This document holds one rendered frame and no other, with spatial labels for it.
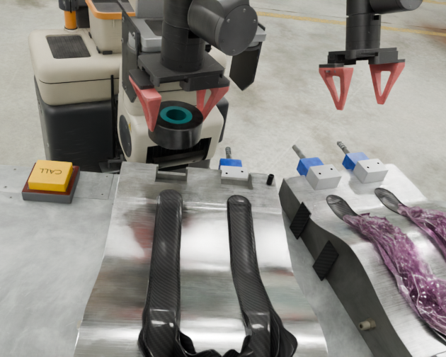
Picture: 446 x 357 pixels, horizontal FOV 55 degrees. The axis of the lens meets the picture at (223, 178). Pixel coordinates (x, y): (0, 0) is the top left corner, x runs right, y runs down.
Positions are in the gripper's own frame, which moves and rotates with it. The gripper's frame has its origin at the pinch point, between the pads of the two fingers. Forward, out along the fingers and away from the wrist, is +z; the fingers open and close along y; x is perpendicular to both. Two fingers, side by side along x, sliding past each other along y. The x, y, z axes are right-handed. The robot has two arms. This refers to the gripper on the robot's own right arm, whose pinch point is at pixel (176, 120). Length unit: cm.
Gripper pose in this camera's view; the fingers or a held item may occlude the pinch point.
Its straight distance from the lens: 63.9
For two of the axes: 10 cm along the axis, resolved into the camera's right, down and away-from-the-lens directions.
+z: -1.5, 7.6, 6.3
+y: 8.6, -2.2, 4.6
